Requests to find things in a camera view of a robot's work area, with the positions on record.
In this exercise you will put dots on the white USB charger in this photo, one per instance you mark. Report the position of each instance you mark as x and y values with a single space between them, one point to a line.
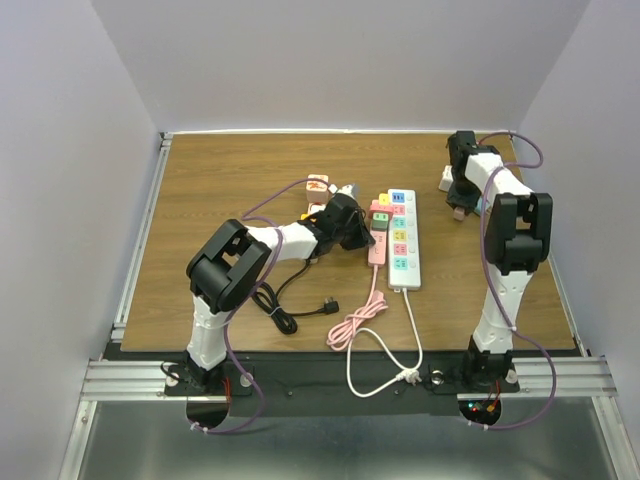
315 208

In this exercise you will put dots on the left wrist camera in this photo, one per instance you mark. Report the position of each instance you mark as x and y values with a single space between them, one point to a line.
351 190

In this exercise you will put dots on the pink cube adapter deer print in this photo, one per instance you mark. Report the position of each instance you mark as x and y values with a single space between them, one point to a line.
317 184

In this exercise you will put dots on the teal plug adapter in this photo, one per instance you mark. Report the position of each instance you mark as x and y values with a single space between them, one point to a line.
481 207

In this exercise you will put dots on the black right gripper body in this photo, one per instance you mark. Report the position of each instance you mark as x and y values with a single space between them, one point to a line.
464 192

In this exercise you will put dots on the aluminium front rail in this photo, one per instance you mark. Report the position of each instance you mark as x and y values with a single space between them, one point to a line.
577 377

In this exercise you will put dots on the white power strip pastel sockets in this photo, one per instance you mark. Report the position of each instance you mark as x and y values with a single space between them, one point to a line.
404 266

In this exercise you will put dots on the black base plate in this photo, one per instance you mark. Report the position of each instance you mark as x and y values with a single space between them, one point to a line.
315 384

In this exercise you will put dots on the green plug adapter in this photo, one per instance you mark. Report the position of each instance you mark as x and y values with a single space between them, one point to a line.
380 221

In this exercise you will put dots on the pink plug adapter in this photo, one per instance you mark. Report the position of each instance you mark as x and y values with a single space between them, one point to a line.
376 207

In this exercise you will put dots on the aluminium rail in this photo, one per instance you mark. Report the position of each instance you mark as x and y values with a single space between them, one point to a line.
577 377
122 313

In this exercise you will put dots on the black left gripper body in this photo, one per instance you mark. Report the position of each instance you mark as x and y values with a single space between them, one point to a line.
352 235

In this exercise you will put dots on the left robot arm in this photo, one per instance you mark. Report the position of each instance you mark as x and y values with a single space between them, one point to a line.
225 271

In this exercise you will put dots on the aluminium left rail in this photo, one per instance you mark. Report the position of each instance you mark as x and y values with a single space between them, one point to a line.
122 313

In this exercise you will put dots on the white cube adapter cartoon print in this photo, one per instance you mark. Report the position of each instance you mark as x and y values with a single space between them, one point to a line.
446 179

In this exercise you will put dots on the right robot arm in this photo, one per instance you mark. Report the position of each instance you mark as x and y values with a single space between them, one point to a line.
515 239

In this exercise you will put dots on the small pink USB adapter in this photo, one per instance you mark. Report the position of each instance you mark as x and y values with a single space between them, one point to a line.
459 214

